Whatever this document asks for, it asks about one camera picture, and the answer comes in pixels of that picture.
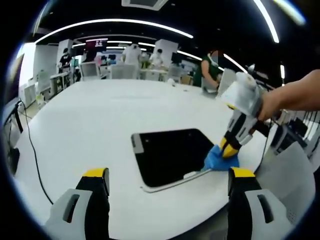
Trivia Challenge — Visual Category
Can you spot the blue cleaning cloth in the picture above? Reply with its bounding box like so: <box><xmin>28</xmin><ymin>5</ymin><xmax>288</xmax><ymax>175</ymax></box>
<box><xmin>204</xmin><ymin>144</ymin><xmax>240</xmax><ymax>173</ymax></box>

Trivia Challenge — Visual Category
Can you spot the black desk lamp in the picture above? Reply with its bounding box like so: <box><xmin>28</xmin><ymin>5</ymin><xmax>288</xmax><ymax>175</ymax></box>
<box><xmin>246</xmin><ymin>63</ymin><xmax>259</xmax><ymax>76</ymax></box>

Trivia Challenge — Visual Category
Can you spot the ceiling air vent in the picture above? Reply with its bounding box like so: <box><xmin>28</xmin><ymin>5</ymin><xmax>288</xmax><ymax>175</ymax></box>
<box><xmin>121</xmin><ymin>0</ymin><xmax>169</xmax><ymax>12</ymax></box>

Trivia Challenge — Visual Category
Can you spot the cardboard box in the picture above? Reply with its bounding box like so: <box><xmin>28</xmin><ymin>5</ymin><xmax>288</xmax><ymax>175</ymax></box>
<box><xmin>181</xmin><ymin>74</ymin><xmax>195</xmax><ymax>86</ymax></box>

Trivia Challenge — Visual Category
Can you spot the white office chair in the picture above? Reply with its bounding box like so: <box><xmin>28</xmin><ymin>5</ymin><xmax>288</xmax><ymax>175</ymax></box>
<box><xmin>167</xmin><ymin>64</ymin><xmax>184</xmax><ymax>82</ymax></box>
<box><xmin>109</xmin><ymin>63</ymin><xmax>139</xmax><ymax>81</ymax></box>
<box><xmin>79</xmin><ymin>61</ymin><xmax>101</xmax><ymax>82</ymax></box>

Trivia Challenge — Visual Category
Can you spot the red wall screen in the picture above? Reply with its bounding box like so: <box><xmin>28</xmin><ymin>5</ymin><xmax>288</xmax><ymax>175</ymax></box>
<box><xmin>84</xmin><ymin>37</ymin><xmax>109</xmax><ymax>50</ymax></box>

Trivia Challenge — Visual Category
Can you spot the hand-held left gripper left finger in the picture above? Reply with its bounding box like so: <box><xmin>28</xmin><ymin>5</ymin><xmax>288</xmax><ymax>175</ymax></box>
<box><xmin>44</xmin><ymin>166</ymin><xmax>111</xmax><ymax>240</ymax></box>

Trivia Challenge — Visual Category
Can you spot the dark large monitor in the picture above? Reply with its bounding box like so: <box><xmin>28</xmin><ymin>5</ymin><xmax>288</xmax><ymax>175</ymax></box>
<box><xmin>3</xmin><ymin>52</ymin><xmax>25</xmax><ymax>102</ymax></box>

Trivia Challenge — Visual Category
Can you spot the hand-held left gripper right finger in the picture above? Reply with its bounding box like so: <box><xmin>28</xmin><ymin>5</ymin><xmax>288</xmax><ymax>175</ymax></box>
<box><xmin>226</xmin><ymin>166</ymin><xmax>295</xmax><ymax>240</ymax></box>

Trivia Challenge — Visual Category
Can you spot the straight ceiling light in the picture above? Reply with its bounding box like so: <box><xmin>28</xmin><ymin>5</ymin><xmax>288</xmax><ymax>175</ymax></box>
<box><xmin>252</xmin><ymin>0</ymin><xmax>281</xmax><ymax>44</ymax></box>

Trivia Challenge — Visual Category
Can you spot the white box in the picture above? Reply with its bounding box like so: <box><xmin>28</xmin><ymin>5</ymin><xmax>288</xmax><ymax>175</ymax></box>
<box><xmin>216</xmin><ymin>67</ymin><xmax>238</xmax><ymax>99</ymax></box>

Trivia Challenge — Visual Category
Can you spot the grey mesh office chair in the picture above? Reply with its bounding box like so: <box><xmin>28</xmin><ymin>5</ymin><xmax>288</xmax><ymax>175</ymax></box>
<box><xmin>256</xmin><ymin>139</ymin><xmax>317</xmax><ymax>233</ymax></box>

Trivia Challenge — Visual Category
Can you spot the grey metal object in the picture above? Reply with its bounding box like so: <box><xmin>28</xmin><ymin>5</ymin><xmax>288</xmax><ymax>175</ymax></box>
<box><xmin>201</xmin><ymin>79</ymin><xmax>220</xmax><ymax>95</ymax></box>

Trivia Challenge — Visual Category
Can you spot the white shelf cabinet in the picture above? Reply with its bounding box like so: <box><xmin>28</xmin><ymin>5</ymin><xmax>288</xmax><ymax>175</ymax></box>
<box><xmin>37</xmin><ymin>71</ymin><xmax>74</xmax><ymax>101</ymax></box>

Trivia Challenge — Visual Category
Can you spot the person's right hand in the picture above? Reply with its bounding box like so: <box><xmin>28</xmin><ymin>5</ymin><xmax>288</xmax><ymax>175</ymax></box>
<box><xmin>257</xmin><ymin>93</ymin><xmax>288</xmax><ymax>122</ymax></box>

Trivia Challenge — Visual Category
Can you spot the black table cable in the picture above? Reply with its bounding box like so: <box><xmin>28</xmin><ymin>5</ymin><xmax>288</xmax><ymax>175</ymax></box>
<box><xmin>18</xmin><ymin>99</ymin><xmax>55</xmax><ymax>205</ymax></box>

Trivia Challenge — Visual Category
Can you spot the long curved ceiling light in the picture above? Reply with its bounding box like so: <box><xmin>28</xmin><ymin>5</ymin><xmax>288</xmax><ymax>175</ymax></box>
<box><xmin>34</xmin><ymin>18</ymin><xmax>195</xmax><ymax>46</ymax></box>

